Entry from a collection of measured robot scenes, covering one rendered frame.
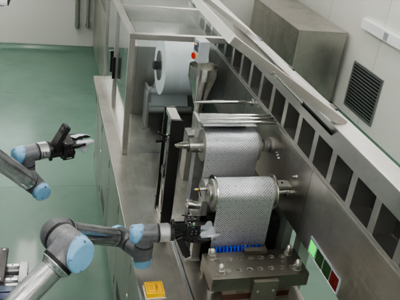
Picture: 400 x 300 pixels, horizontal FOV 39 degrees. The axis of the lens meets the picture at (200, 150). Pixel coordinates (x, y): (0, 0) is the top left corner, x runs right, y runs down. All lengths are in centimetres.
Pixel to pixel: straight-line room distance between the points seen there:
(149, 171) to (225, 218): 90
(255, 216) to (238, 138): 34
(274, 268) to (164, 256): 48
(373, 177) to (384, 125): 416
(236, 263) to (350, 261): 51
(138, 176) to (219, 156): 73
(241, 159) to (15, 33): 557
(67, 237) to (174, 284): 58
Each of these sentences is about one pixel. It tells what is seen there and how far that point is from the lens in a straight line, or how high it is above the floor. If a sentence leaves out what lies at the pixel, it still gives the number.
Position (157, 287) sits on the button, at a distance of 227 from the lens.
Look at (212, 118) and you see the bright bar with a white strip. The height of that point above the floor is 145.
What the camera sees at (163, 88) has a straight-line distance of 307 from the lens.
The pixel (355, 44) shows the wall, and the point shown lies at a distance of 653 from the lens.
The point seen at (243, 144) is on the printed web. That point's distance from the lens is 240.
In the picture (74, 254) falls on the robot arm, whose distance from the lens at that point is 191.
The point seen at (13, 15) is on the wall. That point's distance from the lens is 759.
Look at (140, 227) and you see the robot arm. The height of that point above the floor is 115.
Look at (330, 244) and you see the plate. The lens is 207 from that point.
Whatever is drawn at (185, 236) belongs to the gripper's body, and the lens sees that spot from 224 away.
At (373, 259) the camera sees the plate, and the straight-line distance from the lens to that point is 184.
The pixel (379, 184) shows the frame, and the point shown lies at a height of 162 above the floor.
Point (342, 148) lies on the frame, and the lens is 197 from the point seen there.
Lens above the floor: 242
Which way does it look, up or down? 27 degrees down
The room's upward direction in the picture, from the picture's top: 8 degrees clockwise
